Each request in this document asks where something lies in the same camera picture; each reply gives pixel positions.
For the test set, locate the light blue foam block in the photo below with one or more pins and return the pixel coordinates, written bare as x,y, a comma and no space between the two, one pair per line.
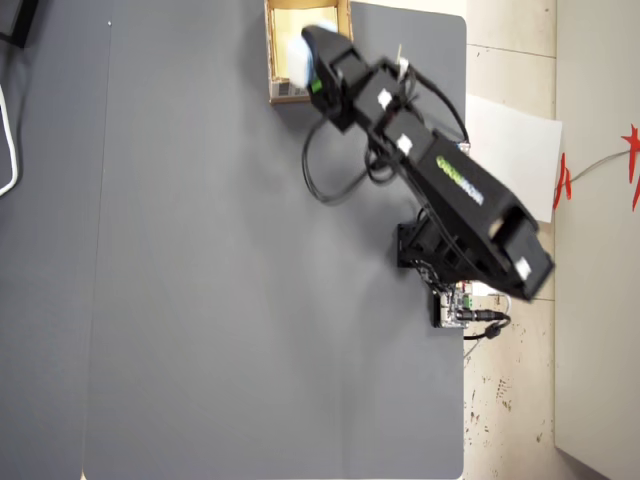
298,60

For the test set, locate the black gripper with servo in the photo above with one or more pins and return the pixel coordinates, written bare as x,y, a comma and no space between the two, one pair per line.
387,105

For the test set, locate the white paper sheet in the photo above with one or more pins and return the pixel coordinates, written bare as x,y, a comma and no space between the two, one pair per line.
515,160

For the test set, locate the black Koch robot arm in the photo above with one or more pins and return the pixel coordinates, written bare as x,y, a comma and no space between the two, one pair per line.
465,200

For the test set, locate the white cabinet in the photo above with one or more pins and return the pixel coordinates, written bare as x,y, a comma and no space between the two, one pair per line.
600,350

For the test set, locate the large gray table mat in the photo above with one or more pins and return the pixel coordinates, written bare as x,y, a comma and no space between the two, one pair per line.
250,275

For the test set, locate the brown cardboard box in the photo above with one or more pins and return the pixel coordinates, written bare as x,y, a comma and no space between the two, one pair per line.
287,97

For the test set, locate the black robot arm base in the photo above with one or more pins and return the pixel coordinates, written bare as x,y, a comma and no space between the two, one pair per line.
410,245

